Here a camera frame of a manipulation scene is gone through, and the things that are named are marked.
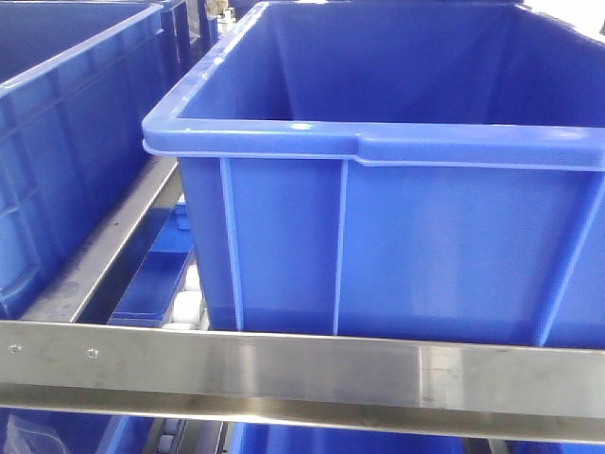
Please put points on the steel front shelf beam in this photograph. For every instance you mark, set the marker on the steel front shelf beam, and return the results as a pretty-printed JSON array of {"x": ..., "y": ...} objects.
[{"x": 470, "y": 390}]

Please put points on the blue bin at left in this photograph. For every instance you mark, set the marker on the blue bin at left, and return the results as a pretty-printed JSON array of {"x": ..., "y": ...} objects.
[{"x": 77, "y": 80}]

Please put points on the blue bin lower shelf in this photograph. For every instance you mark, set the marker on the blue bin lower shelf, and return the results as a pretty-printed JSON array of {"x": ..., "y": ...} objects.
[{"x": 257, "y": 438}]

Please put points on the steel shelf divider rail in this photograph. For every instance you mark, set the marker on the steel shelf divider rail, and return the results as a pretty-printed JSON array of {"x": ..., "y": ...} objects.
[{"x": 94, "y": 279}]

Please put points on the white conveyor rollers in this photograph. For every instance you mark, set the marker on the white conveyor rollers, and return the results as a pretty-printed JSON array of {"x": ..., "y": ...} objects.
[{"x": 188, "y": 310}]

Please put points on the large blue bin centre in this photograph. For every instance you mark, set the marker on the large blue bin centre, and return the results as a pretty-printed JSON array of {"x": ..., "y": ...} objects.
[{"x": 416, "y": 170}]

